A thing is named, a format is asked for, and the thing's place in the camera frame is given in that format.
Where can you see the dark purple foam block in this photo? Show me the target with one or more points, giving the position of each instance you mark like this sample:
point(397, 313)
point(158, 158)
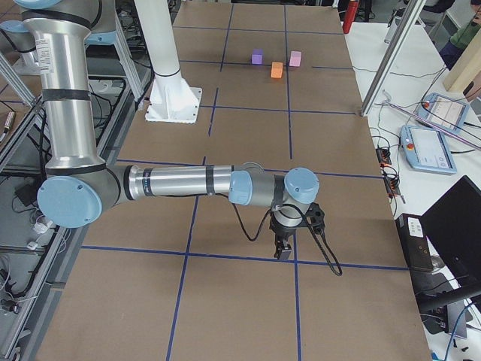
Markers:
point(257, 57)

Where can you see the pink metal grabber stick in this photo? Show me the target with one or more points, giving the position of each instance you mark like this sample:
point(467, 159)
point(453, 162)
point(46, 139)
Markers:
point(464, 136)

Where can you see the aluminium frame post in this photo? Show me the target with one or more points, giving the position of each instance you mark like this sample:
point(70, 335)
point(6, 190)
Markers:
point(408, 20)

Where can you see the far blue teach pendant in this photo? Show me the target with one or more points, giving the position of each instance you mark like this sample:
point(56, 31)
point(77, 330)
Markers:
point(449, 114)

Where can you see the blue teach pendant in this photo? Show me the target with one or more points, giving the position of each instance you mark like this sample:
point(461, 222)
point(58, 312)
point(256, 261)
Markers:
point(426, 150)
point(449, 114)

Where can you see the light pink foam block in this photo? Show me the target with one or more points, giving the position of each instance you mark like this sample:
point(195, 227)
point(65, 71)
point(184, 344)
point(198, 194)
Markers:
point(295, 59)

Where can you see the black computer box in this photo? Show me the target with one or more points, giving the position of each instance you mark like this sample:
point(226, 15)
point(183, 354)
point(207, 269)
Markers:
point(414, 243)

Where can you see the wooden board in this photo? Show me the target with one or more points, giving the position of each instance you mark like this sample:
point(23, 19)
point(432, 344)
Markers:
point(466, 69)

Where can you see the near blue teach pendant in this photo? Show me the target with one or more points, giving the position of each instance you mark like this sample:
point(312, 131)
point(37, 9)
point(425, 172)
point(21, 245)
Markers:
point(426, 150)

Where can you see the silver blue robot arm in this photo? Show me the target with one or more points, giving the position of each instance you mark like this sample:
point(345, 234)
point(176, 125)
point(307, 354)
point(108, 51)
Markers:
point(80, 186)

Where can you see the red cylinder bottle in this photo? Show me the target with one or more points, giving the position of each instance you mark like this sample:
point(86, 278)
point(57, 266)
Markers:
point(350, 15)

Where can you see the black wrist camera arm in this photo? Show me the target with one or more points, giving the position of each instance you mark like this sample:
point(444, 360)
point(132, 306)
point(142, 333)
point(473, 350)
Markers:
point(316, 216)

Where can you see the orange foam block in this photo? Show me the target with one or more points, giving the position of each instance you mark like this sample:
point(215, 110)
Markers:
point(276, 70)

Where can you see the white pedestal column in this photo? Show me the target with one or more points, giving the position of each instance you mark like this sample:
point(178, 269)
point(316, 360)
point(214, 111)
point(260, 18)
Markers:
point(172, 99)

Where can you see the seated person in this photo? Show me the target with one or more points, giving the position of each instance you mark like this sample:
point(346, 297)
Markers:
point(457, 44)

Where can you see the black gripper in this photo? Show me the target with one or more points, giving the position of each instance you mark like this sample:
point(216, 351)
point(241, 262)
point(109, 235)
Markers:
point(281, 234)

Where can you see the black monitor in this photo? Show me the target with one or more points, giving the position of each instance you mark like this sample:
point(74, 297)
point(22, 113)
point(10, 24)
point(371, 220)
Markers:
point(452, 225)

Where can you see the orange black connector strip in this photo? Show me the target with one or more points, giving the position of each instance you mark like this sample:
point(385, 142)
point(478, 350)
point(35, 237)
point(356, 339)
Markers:
point(389, 173)

